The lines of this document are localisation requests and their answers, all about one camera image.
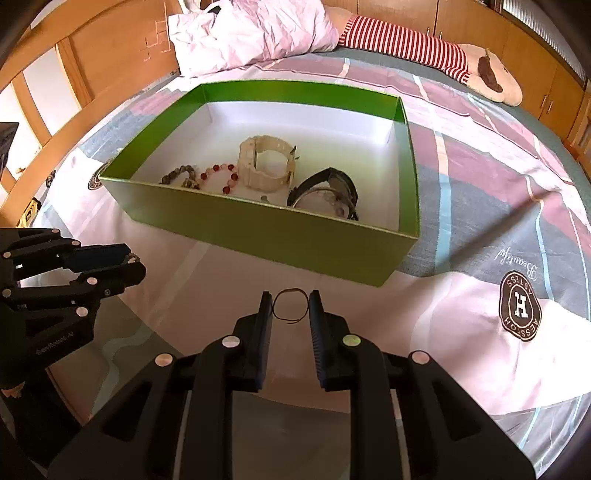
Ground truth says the black wrist watch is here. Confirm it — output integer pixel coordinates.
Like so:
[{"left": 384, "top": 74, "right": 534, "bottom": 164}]
[{"left": 287, "top": 167, "right": 359, "bottom": 221}]

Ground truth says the striped plush toy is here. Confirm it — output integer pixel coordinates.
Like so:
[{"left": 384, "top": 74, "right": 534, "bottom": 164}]
[{"left": 339, "top": 14, "right": 523, "bottom": 107}]

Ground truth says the brown wooden bead bracelet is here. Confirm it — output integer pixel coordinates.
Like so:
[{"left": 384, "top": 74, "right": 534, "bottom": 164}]
[{"left": 158, "top": 164, "right": 202, "bottom": 191}]

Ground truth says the thin metal bangle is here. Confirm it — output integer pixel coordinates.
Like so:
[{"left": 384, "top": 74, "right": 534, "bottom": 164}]
[{"left": 293, "top": 187, "right": 356, "bottom": 219}]

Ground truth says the wooden headboard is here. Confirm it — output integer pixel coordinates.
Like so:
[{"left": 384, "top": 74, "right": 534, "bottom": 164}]
[{"left": 1, "top": 1, "right": 181, "bottom": 227}]

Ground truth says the green cardboard box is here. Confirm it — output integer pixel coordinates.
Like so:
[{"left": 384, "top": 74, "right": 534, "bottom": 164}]
[{"left": 101, "top": 80, "right": 420, "bottom": 286}]

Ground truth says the white wrist watch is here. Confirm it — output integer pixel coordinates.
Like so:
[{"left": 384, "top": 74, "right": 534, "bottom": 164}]
[{"left": 238, "top": 135, "right": 297, "bottom": 193}]

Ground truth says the patterned bed sheet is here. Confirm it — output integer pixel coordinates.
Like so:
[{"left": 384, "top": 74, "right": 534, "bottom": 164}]
[{"left": 36, "top": 78, "right": 590, "bottom": 479}]

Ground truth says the thin dark cord loop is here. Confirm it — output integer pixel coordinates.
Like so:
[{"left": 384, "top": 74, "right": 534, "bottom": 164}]
[{"left": 270, "top": 288, "right": 311, "bottom": 325}]

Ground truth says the pink pillow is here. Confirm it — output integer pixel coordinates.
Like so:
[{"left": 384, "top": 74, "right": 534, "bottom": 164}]
[{"left": 167, "top": 1, "right": 339, "bottom": 77}]

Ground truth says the wooden wardrobe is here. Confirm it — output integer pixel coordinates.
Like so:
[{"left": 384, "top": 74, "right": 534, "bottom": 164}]
[{"left": 325, "top": 1, "right": 590, "bottom": 155}]

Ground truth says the red bead bracelet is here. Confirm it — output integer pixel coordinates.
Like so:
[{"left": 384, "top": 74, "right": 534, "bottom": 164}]
[{"left": 198, "top": 162, "right": 240, "bottom": 196}]

